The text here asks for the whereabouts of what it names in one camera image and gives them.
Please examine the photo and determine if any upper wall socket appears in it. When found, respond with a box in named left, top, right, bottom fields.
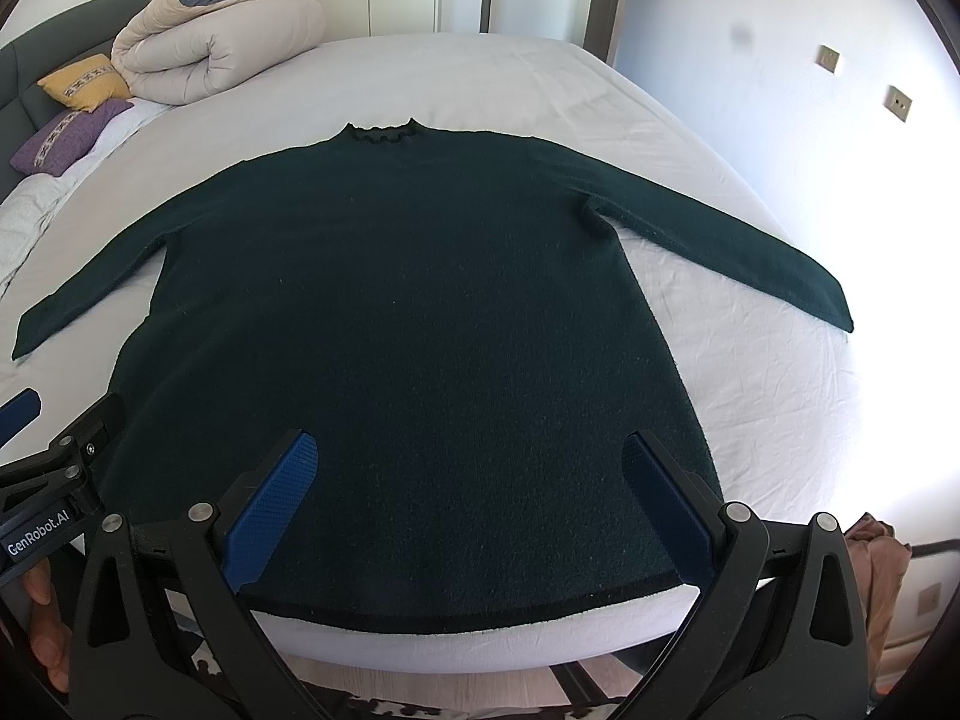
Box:
left=815, top=46, right=839, bottom=73

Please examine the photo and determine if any purple patterned pillow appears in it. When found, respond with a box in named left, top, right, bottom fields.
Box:
left=10, top=99, right=133, bottom=177

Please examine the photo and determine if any yellow patterned pillow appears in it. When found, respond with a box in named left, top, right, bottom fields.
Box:
left=37, top=54, right=132, bottom=112

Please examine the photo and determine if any low wall socket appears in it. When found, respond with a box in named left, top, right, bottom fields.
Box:
left=916, top=582, right=942, bottom=616

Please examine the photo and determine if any brown cloth on floor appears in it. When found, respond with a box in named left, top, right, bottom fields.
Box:
left=844, top=512, right=913, bottom=686

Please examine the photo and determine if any lower wall socket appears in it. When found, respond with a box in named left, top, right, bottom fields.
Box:
left=884, top=85, right=913, bottom=122

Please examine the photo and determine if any dark grey headboard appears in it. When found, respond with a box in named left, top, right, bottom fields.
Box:
left=0, top=0, right=149, bottom=199

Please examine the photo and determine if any rolled beige duvet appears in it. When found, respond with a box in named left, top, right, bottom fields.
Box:
left=110, top=0, right=327, bottom=106

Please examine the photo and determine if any white bed mattress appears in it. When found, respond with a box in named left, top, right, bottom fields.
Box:
left=2, top=34, right=853, bottom=673

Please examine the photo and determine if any white bed pillow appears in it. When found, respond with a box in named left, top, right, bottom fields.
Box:
left=2, top=99, right=174, bottom=294

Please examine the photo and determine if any dark green knit sweater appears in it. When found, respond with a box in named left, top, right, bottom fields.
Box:
left=13, top=122, right=853, bottom=634

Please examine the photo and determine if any left hand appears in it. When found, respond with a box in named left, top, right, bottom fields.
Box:
left=21, top=559, right=71, bottom=694

